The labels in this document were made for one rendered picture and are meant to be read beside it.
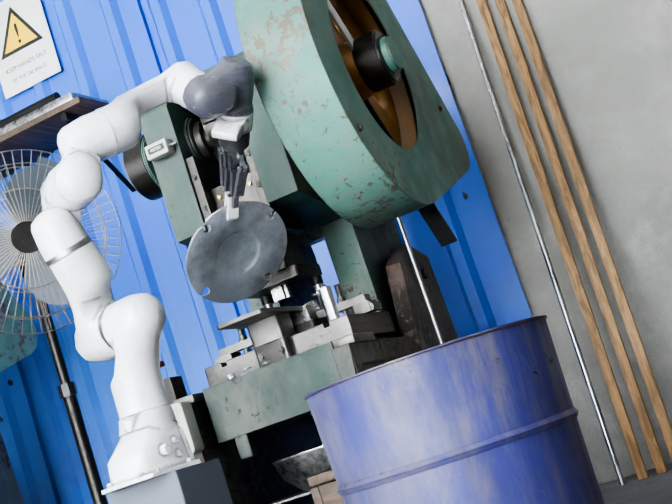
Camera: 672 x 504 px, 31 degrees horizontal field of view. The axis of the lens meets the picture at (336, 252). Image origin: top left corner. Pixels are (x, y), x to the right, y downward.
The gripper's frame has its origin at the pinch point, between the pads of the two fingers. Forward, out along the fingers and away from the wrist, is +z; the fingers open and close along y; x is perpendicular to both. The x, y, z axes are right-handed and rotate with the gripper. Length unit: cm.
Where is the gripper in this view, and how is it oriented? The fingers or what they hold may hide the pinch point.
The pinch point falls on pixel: (231, 205)
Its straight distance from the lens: 300.5
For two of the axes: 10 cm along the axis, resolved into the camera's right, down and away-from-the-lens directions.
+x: -8.5, 2.0, -4.9
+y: -5.2, -4.5, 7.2
